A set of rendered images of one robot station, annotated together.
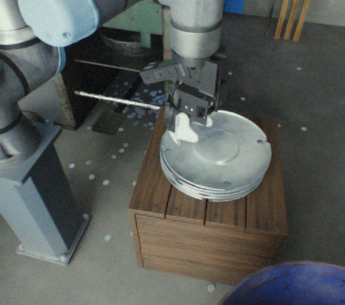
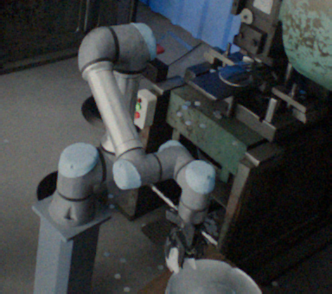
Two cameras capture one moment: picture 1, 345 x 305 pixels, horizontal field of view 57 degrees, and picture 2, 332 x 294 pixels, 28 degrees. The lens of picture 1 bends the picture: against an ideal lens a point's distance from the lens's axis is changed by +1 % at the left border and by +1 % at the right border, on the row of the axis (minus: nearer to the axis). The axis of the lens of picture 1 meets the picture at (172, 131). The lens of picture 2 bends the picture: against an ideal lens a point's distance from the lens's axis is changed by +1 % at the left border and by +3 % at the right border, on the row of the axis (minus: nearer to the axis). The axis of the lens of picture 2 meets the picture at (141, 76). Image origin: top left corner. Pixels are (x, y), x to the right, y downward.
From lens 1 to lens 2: 1.36 m
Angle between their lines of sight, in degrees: 26
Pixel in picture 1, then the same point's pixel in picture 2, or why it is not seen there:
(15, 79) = (100, 172)
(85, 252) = not seen: outside the picture
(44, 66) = not seen: hidden behind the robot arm
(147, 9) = (233, 152)
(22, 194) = (61, 250)
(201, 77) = (188, 233)
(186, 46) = (181, 212)
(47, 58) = not seen: hidden behind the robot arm
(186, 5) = (185, 194)
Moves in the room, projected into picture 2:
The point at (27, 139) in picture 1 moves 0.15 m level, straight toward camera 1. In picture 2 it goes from (86, 213) to (82, 249)
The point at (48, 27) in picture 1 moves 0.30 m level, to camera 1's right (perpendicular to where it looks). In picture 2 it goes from (118, 180) to (222, 239)
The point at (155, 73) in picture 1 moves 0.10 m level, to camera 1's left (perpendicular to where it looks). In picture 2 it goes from (171, 216) to (142, 199)
